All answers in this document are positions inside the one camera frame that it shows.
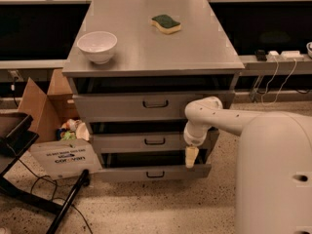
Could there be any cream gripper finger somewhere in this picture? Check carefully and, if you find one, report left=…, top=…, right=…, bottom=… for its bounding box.
left=185, top=146, right=199, bottom=169

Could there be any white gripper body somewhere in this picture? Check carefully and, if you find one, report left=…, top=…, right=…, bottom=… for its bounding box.
left=183, top=121, right=210, bottom=146

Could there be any grey drawer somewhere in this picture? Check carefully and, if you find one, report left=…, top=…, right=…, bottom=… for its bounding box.
left=90, top=130, right=221, bottom=154
left=97, top=164, right=212, bottom=182
left=73, top=91, right=234, bottom=122

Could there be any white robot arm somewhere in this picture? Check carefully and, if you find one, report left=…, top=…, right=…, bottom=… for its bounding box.
left=184, top=97, right=312, bottom=234

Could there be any grey bottom drawer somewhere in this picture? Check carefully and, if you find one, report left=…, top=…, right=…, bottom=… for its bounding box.
left=97, top=164, right=212, bottom=182

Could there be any grey drawer cabinet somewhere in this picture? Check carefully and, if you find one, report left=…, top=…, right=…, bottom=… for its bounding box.
left=63, top=0, right=244, bottom=170

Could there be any grey top drawer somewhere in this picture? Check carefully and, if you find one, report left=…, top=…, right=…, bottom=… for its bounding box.
left=73, top=91, right=234, bottom=122

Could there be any black adapter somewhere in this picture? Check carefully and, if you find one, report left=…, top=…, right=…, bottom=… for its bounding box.
left=255, top=50, right=267, bottom=61

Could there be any green yellow sponge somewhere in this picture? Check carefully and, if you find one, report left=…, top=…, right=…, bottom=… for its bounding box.
left=151, top=15, right=181, bottom=34

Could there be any white power strip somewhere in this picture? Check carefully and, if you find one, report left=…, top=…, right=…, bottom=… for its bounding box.
left=267, top=51, right=304, bottom=61

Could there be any clutter in box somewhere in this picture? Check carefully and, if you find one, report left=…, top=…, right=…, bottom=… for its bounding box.
left=57, top=119, right=90, bottom=141

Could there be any white bowl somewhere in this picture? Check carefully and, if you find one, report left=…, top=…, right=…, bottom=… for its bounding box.
left=77, top=31, right=118, bottom=64

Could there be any brown cardboard box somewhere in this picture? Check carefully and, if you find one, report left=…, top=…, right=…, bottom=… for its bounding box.
left=19, top=69, right=101, bottom=179

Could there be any white cable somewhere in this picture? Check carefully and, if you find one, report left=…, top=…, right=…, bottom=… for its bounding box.
left=260, top=56, right=298, bottom=106

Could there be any black floor cable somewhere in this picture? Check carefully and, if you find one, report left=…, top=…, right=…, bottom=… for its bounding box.
left=18, top=158, right=95, bottom=234

